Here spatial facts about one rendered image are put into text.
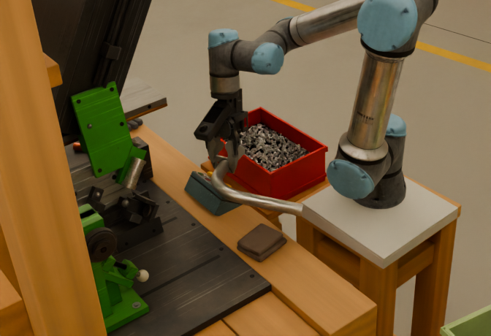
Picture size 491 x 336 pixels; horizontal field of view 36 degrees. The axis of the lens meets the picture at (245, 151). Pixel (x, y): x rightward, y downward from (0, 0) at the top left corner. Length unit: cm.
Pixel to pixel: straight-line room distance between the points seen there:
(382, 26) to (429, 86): 291
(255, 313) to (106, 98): 61
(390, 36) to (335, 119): 256
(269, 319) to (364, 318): 21
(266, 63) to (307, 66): 287
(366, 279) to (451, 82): 265
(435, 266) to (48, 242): 131
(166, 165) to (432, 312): 88
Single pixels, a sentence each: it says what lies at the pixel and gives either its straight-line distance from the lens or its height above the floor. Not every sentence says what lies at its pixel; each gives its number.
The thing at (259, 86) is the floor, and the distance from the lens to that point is 442.
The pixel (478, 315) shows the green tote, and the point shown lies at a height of 96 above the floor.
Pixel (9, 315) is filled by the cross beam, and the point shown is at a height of 126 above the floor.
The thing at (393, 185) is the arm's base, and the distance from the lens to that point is 195.
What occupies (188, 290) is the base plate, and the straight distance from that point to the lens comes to 174.
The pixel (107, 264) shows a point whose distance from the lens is 162.
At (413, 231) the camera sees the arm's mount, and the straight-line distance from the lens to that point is 191.
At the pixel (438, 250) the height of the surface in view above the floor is 73.
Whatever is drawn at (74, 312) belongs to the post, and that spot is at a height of 129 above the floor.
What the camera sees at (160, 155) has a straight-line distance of 220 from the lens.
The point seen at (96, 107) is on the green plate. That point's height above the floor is 123.
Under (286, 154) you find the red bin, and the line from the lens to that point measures 220.
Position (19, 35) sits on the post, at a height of 173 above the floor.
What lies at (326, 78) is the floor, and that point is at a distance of 449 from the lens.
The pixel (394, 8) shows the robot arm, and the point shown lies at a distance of 152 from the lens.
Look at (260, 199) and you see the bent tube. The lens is 179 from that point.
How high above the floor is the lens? 208
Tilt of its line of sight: 33 degrees down
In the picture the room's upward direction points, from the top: 4 degrees counter-clockwise
